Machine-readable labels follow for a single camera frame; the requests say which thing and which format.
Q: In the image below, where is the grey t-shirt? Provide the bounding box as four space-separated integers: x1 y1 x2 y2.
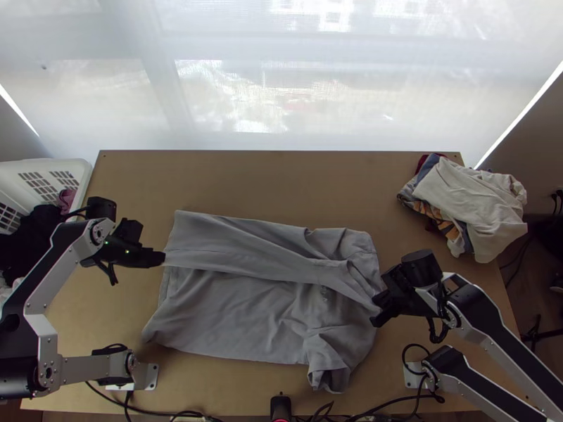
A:
141 209 384 393

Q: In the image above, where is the heap of clothes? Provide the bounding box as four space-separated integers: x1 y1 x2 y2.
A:
397 153 529 264
0 188 78 305

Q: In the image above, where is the white laundry basket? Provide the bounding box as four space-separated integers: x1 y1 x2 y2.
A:
0 158 94 238

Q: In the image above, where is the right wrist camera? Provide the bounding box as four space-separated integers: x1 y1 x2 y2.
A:
381 262 415 293

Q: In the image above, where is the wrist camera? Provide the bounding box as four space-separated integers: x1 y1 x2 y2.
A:
381 262 415 293
115 217 144 248

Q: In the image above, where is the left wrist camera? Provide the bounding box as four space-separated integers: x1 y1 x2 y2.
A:
115 217 144 248

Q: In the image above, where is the black cable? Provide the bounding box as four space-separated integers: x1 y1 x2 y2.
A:
83 380 212 422
425 283 455 345
402 343 443 404

